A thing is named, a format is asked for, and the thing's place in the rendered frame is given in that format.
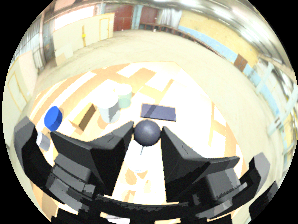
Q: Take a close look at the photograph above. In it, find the grey cylinder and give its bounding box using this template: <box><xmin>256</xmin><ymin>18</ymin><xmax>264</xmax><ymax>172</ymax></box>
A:
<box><xmin>37</xmin><ymin>129</ymin><xmax>51</xmax><ymax>151</ymax></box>

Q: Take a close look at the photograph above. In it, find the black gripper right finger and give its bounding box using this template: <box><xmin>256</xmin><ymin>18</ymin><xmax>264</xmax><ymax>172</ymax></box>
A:
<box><xmin>160</xmin><ymin>125</ymin><xmax>241</xmax><ymax>202</ymax></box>

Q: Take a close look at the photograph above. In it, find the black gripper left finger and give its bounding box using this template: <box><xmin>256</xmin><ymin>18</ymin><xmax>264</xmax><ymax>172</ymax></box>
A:
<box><xmin>49</xmin><ymin>120</ymin><xmax>134</xmax><ymax>197</ymax></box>

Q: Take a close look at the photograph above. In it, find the tan rectangular block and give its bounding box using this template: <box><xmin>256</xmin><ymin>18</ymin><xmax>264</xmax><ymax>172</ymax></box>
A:
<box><xmin>68</xmin><ymin>99</ymin><xmax>96</xmax><ymax>132</ymax></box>
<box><xmin>53</xmin><ymin>144</ymin><xmax>59</xmax><ymax>163</ymax></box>

